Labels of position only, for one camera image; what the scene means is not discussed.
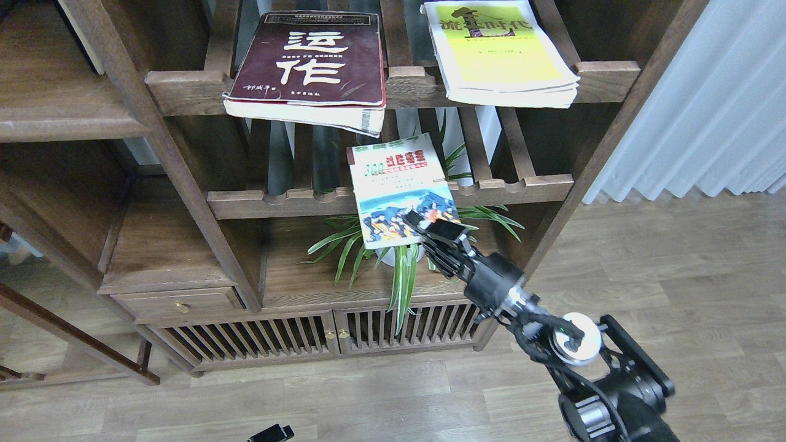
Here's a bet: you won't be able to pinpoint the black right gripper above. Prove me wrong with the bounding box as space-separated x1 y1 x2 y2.
403 210 529 320

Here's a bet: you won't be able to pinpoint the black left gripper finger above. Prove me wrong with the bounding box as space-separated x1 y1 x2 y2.
247 424 294 442

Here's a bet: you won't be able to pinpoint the colourful 300 paperback book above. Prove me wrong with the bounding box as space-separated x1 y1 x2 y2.
346 133 459 250

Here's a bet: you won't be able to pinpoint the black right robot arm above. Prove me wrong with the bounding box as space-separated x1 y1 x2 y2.
405 212 677 441

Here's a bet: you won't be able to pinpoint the white plant pot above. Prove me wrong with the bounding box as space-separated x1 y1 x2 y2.
373 244 425 268

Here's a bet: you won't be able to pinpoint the green spider plant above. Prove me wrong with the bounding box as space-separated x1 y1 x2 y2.
299 110 526 335

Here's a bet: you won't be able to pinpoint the brass drawer knob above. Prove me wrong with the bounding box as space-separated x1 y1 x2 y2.
174 301 189 314

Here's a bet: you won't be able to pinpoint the yellow-green cover book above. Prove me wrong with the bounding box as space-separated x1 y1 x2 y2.
420 1 579 109

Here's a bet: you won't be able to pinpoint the maroon book white characters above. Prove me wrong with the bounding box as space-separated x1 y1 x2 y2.
224 9 386 138

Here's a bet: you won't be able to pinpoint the dark wooden bookshelf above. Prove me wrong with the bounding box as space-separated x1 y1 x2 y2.
1 1 707 374

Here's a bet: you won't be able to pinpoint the white pleated curtain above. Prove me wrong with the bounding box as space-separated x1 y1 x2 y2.
582 1 785 204

